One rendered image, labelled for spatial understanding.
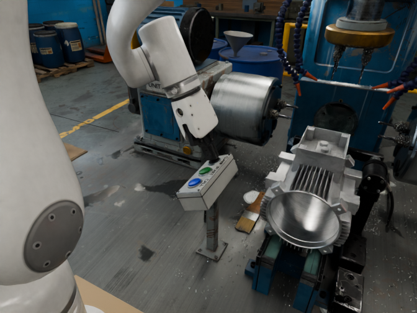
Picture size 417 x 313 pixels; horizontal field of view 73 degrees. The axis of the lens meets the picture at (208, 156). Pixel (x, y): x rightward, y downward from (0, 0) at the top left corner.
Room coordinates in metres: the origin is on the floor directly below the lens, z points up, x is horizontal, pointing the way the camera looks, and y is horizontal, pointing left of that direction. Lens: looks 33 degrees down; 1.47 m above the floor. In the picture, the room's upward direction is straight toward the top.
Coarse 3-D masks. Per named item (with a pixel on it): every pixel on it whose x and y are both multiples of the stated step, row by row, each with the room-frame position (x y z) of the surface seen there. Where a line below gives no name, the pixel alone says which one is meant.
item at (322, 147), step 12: (312, 132) 0.61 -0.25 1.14; (324, 132) 0.62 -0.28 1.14; (336, 132) 0.60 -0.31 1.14; (300, 144) 0.55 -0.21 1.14; (312, 144) 0.60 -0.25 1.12; (324, 144) 0.56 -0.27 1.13; (336, 144) 0.60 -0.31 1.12; (348, 144) 0.55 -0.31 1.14; (300, 156) 0.53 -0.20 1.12; (312, 156) 0.52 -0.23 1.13; (324, 156) 0.50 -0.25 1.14; (336, 156) 0.49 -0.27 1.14; (300, 168) 0.52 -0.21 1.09; (324, 168) 0.50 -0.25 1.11; (336, 168) 0.49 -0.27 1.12; (336, 180) 0.49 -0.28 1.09
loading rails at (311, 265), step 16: (272, 240) 0.47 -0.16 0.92; (256, 256) 0.42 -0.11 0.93; (272, 256) 0.42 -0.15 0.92; (288, 256) 0.48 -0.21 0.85; (320, 256) 0.42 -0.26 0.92; (336, 256) 0.51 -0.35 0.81; (256, 272) 0.41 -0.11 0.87; (272, 272) 0.40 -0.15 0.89; (288, 272) 0.45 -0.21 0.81; (304, 272) 0.37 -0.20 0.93; (320, 272) 0.37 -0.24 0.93; (256, 288) 0.41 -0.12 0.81; (304, 288) 0.36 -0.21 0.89; (320, 288) 0.40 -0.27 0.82; (304, 304) 0.36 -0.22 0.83; (320, 304) 0.37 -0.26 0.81
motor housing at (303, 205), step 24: (288, 168) 0.57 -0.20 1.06; (312, 168) 0.51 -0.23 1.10; (288, 192) 0.46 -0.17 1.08; (312, 192) 0.44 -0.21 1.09; (336, 192) 0.46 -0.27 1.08; (264, 216) 0.48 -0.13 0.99; (288, 216) 0.52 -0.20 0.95; (312, 216) 0.52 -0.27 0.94; (336, 216) 0.41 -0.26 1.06; (288, 240) 0.45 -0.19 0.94; (312, 240) 0.44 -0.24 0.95; (336, 240) 0.41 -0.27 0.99
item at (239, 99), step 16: (224, 80) 0.97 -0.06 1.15; (240, 80) 0.95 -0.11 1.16; (256, 80) 0.94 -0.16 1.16; (272, 80) 0.93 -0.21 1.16; (224, 96) 0.92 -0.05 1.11; (240, 96) 0.90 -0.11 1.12; (256, 96) 0.88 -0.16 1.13; (272, 96) 0.92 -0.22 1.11; (224, 112) 0.89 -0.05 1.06; (240, 112) 0.87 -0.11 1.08; (256, 112) 0.85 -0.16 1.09; (272, 112) 0.88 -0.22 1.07; (224, 128) 0.90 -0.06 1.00; (240, 128) 0.86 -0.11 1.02; (256, 128) 0.84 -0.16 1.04; (272, 128) 0.97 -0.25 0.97; (256, 144) 0.87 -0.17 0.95
